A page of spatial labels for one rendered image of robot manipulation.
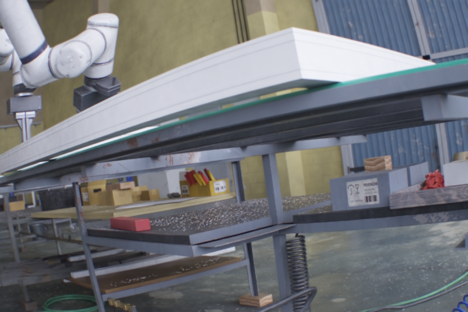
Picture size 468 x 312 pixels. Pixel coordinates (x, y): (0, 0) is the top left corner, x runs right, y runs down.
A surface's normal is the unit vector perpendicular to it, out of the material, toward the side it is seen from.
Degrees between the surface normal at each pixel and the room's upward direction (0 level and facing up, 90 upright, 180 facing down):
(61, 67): 122
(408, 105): 90
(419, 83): 90
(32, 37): 108
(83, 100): 126
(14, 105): 90
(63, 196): 92
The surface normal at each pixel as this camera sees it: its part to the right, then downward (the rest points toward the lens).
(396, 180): 0.70, -0.11
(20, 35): 0.32, 0.56
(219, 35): -0.70, 0.09
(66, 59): -0.15, 0.48
